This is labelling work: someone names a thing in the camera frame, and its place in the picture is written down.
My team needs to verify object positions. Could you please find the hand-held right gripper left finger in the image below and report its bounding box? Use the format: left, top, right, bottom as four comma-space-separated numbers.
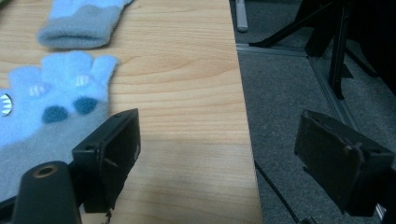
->
72, 108, 142, 214

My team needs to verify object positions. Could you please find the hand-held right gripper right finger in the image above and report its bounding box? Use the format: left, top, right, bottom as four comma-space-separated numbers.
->
293, 110, 396, 217

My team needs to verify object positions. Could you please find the black metal stand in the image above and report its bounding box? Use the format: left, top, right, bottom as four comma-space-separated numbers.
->
248, 0, 396, 101

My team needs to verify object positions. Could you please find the black cable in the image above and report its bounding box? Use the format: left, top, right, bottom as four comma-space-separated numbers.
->
254, 160, 302, 224

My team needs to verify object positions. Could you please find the white pole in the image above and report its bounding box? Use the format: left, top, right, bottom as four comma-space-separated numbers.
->
234, 0, 249, 33

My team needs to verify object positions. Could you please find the grey metal floor strip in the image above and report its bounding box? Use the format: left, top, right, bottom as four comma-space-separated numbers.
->
236, 43, 359, 132

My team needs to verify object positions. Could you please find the blue fleece glove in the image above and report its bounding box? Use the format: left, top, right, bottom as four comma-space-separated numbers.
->
36, 0, 134, 50
0, 50, 120, 203

